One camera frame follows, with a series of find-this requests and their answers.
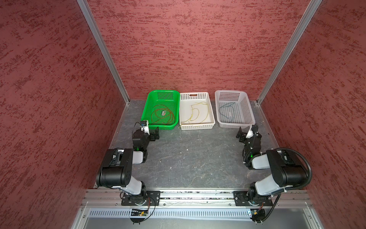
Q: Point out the right small circuit board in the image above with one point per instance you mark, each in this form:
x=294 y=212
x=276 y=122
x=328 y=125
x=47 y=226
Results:
x=258 y=215

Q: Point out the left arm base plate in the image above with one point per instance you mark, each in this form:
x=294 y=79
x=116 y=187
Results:
x=148 y=198

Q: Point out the translucent white slotted basket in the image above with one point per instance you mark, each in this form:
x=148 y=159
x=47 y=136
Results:
x=233 y=109

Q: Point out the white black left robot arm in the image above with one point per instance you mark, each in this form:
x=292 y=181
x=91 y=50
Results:
x=115 y=171

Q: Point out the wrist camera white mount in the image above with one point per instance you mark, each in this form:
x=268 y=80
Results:
x=144 y=124
x=252 y=131

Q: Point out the aluminium corner post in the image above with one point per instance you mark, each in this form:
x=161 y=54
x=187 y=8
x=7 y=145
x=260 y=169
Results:
x=297 y=34
x=87 y=13

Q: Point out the green plastic basket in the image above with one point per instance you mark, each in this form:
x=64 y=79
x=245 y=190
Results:
x=158 y=101

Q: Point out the white slotted cable duct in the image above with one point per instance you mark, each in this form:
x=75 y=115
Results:
x=224 y=214

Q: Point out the aluminium corner post right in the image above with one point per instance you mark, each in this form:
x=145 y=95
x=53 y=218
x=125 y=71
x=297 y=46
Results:
x=297 y=34

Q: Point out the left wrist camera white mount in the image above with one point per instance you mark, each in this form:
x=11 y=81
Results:
x=144 y=124

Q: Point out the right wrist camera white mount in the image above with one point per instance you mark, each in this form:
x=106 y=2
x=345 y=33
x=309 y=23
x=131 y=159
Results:
x=252 y=131

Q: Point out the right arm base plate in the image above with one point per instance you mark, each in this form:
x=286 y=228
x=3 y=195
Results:
x=242 y=198

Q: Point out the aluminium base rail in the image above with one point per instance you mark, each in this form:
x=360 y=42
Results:
x=298 y=201

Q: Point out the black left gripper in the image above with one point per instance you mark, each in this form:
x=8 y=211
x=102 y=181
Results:
x=152 y=135

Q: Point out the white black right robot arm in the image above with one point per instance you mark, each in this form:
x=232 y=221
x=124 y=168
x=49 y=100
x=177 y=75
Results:
x=289 y=169

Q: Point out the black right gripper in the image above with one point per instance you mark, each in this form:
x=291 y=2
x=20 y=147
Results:
x=242 y=134

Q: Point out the cream perforated basket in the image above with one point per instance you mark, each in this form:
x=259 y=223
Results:
x=195 y=111

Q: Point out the small circuit board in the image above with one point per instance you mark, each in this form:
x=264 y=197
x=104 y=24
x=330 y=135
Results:
x=258 y=215
x=139 y=213

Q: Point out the aluminium corner post left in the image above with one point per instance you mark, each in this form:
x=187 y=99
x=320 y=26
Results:
x=87 y=13

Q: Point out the left small circuit board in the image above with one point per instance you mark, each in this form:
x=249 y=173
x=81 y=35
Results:
x=139 y=213

